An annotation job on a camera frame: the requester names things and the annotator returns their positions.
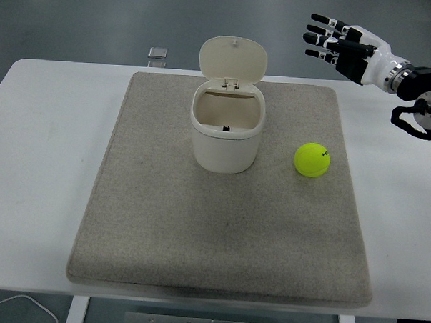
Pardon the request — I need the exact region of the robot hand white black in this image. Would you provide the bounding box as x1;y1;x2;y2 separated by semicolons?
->
299;12;405;89

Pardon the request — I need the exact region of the yellow-green tennis ball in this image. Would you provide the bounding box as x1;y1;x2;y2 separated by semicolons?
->
293;141;333;179

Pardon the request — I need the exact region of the cream plastic bin with lid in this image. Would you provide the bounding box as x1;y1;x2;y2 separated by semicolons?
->
187;34;270;177

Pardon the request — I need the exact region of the beige felt mat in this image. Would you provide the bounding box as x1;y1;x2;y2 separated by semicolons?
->
64;68;384;308

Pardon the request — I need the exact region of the white cable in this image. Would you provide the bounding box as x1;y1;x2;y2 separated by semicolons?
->
0;294;59;323

